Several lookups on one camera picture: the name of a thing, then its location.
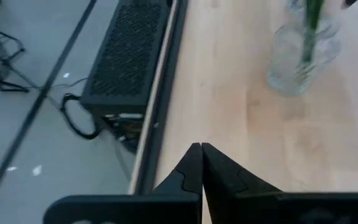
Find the cut glass vase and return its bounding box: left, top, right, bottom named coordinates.
left=265, top=0, right=344, bottom=97

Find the white artificial tulip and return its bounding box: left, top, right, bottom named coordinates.
left=300, top=0, right=325, bottom=65

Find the black perforated metal box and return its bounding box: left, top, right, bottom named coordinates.
left=79, top=0, right=173, bottom=150

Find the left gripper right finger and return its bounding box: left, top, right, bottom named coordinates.
left=201, top=142, right=358, bottom=224

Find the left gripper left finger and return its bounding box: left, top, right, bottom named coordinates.
left=44, top=142, right=204, bottom=224

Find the black power cable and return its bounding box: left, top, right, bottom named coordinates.
left=59, top=92, right=102, bottom=140

